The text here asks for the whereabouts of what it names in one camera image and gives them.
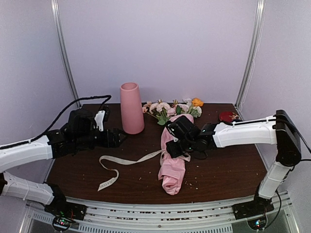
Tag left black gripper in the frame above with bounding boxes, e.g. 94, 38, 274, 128
74, 127, 128, 149

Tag cream ribbon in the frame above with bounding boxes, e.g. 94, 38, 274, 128
97, 149, 191, 192

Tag pink wrapping paper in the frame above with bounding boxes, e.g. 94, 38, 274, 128
158, 128, 191, 195

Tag artificial flower bouquet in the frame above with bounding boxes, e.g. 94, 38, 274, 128
142, 98, 204, 126

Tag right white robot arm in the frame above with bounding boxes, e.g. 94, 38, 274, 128
165, 110, 302, 215

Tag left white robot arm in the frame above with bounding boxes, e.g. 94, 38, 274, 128
0, 109, 126, 216

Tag pink tapered vase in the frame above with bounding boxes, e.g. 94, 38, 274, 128
120, 83, 144, 134

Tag red floral plate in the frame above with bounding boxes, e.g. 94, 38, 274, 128
219, 111, 242, 122

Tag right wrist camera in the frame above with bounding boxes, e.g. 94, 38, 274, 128
165, 121, 178, 136

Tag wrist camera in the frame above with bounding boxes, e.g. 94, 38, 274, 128
165, 121, 178, 136
94, 106, 110, 132

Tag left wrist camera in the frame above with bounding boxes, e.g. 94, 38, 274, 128
94, 106, 110, 132

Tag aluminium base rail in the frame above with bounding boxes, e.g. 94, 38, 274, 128
17, 192, 302, 233

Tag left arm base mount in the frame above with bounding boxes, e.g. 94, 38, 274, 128
44, 202, 87, 232

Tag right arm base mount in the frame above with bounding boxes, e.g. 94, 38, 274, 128
232, 200, 274, 231

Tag left aluminium corner post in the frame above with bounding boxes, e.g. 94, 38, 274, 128
51, 0, 81, 108

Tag aluminium corner post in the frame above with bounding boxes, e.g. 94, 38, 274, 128
235, 0, 266, 111
51, 0, 81, 108

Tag right aluminium corner post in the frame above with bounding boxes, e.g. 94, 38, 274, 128
235, 0, 266, 111

